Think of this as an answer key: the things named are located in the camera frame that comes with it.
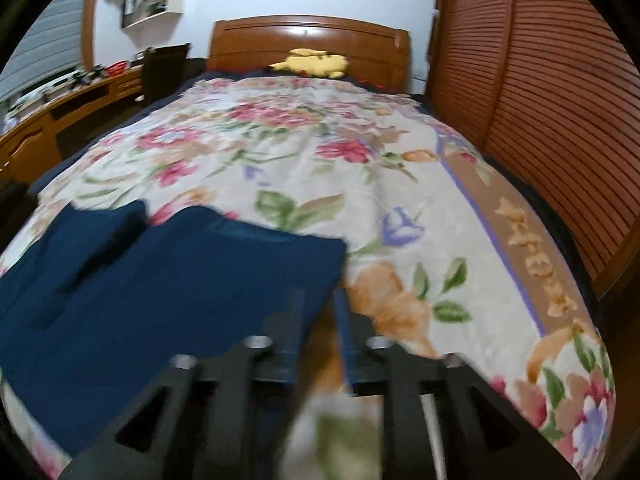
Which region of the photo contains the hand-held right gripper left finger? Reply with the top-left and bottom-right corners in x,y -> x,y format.
60,287 -> 307,480

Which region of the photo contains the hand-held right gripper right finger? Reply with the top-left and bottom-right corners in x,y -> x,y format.
334,287 -> 583,480

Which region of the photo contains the navy blue suit jacket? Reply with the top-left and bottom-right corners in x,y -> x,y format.
0,199 -> 349,461

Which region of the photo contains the floral blanket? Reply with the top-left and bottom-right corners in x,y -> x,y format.
0,74 -> 616,480

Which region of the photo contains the yellow plush toy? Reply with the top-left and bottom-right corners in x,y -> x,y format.
268,48 -> 350,80

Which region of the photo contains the wooden bed headboard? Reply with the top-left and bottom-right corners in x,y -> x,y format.
206,15 -> 412,95

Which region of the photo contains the dark brown chair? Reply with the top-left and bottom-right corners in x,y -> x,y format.
137,43 -> 193,107

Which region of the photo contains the wooden louvered wardrobe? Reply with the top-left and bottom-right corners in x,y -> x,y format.
425,0 -> 640,301

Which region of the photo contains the wooden desk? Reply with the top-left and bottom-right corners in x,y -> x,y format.
0,65 -> 146,186

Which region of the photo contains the window blind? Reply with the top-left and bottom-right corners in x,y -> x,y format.
0,0 -> 91,102

